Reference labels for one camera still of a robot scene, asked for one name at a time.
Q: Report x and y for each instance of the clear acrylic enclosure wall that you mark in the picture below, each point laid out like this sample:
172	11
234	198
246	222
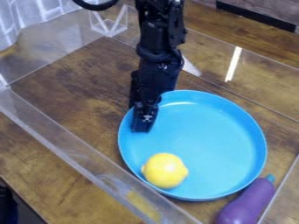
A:
64	82

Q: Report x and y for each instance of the blue round plate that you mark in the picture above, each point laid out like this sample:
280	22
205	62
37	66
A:
212	134

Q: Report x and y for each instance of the black bar in background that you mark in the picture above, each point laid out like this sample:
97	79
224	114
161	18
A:
277	23

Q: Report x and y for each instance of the white patterned curtain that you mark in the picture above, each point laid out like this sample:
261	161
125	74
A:
21	13

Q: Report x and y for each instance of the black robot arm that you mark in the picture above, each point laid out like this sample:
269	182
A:
161	33

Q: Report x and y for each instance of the purple toy eggplant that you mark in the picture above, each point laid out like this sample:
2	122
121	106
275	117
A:
244	209

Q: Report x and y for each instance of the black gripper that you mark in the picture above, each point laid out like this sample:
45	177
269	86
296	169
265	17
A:
153	78

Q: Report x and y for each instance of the yellow toy lemon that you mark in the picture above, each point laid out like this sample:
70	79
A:
164	170

